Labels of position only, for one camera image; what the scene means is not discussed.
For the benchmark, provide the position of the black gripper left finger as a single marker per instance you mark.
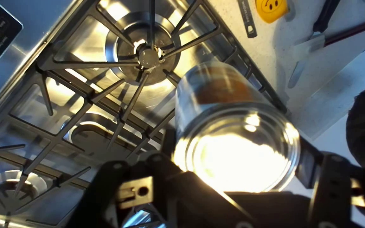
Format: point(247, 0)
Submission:
point(107, 194)

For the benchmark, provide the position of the stainless steel gas range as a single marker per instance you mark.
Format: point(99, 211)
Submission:
point(85, 84)

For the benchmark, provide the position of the large steel measuring cup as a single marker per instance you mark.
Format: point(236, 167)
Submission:
point(247, 19)

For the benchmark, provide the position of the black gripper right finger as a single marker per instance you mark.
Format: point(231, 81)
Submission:
point(332, 194)

